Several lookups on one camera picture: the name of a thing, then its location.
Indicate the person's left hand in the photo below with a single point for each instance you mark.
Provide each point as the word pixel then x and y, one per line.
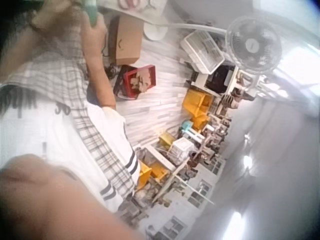
pixel 55 16

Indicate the person's right hand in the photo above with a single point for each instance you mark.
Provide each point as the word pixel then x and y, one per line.
pixel 96 33

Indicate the person's right fingers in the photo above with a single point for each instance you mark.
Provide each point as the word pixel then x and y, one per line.
pixel 101 23

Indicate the green plastic tool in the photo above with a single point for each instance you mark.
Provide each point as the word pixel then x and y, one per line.
pixel 91 11

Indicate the brown cardboard box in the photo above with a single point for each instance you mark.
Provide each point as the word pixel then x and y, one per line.
pixel 127 40

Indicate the white round lamp base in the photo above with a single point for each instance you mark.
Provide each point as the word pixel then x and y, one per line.
pixel 156 32

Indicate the red plastic basket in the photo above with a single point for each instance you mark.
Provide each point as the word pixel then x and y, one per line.
pixel 138 81

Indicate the white plastic pipe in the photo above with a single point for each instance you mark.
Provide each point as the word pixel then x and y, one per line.
pixel 195 26

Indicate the white plastic basket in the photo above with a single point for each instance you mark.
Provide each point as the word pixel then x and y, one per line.
pixel 202 52

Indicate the large yellow storage bin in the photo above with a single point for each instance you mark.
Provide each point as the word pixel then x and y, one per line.
pixel 197 107

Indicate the black and white appliance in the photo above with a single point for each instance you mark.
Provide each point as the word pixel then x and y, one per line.
pixel 217 78

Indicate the small yellow box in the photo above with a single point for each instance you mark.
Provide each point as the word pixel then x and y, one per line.
pixel 167 140

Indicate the teal plastic object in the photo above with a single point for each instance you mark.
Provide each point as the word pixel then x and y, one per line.
pixel 187 127

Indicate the white small drawer box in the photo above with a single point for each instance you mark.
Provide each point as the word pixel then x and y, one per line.
pixel 180 150

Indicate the white electric fan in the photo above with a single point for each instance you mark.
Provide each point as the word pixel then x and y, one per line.
pixel 253 45

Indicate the cluttered white shelf rack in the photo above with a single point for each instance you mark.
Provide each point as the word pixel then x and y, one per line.
pixel 220 130

